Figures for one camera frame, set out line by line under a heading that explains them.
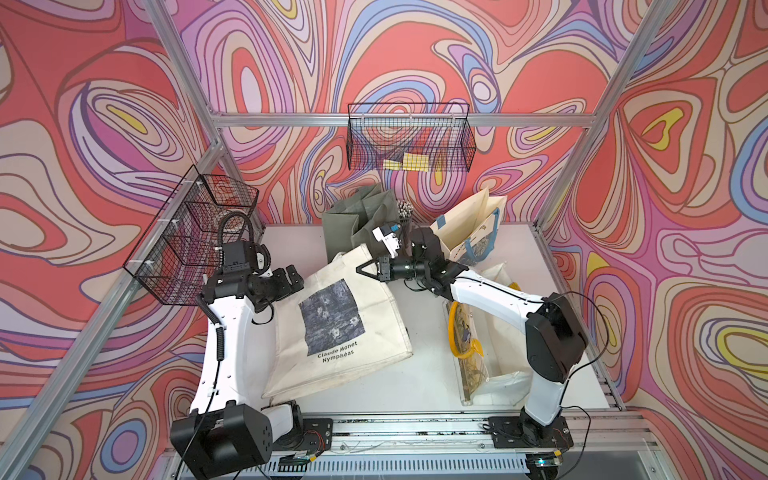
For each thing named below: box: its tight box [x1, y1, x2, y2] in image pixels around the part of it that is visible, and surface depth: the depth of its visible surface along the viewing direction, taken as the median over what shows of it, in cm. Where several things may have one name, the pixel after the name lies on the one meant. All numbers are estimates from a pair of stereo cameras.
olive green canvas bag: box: [322, 183, 401, 262], surface depth 90 cm
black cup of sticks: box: [396, 200, 414, 242], surface depth 102 cm
